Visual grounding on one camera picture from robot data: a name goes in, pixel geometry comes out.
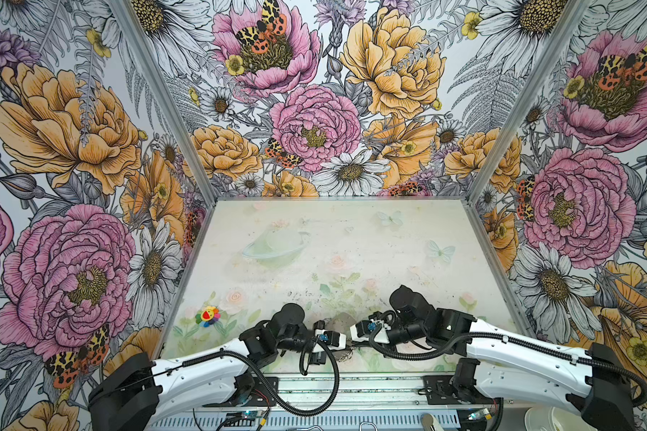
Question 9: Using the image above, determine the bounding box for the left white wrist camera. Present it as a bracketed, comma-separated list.
[315, 330, 347, 351]

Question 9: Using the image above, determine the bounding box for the slotted grey cable duct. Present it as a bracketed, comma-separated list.
[147, 409, 461, 430]

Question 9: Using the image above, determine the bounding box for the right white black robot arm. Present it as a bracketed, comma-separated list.
[350, 286, 647, 430]

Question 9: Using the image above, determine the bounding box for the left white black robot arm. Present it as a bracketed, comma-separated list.
[88, 303, 347, 430]

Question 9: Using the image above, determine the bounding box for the white paper cup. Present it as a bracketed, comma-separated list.
[524, 407, 596, 431]

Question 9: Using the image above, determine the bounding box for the small circuit board with wires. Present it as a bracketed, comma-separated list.
[219, 409, 271, 430]

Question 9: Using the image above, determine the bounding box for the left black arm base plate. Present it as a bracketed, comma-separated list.
[228, 374, 280, 407]

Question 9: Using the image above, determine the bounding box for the aluminium mounting rail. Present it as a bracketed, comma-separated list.
[161, 371, 578, 413]

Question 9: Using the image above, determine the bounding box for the colourful flower toy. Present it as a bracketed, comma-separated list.
[195, 306, 221, 328]

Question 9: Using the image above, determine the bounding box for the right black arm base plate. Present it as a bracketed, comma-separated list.
[417, 375, 494, 406]

